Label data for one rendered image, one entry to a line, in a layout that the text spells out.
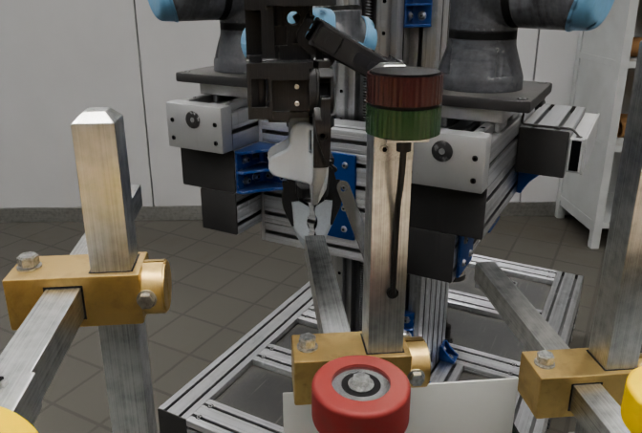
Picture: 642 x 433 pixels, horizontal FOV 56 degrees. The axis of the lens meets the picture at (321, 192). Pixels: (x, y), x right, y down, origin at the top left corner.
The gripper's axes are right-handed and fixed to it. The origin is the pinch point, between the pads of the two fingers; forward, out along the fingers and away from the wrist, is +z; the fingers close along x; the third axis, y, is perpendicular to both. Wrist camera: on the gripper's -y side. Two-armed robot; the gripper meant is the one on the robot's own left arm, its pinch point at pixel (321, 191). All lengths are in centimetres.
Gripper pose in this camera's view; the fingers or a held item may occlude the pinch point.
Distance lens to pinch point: 63.1
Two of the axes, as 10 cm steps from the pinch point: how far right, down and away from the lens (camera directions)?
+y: -9.9, 0.3, -1.0
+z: 0.0, 9.5, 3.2
